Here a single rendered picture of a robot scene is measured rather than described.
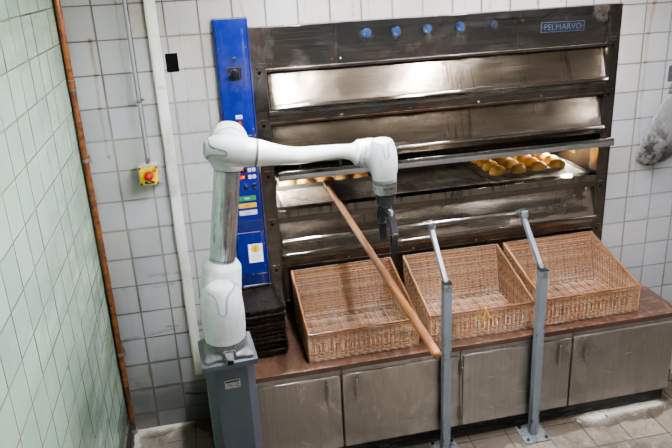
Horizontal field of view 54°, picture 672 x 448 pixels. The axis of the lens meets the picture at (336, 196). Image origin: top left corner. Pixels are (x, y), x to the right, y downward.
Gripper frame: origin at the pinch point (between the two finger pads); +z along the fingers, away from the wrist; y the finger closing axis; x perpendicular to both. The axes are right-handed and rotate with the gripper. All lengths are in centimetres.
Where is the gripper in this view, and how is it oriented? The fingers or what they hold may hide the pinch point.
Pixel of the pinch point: (388, 243)
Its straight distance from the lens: 256.7
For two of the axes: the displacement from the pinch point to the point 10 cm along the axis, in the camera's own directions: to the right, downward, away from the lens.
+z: 0.8, 9.5, 3.1
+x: 9.7, -1.5, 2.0
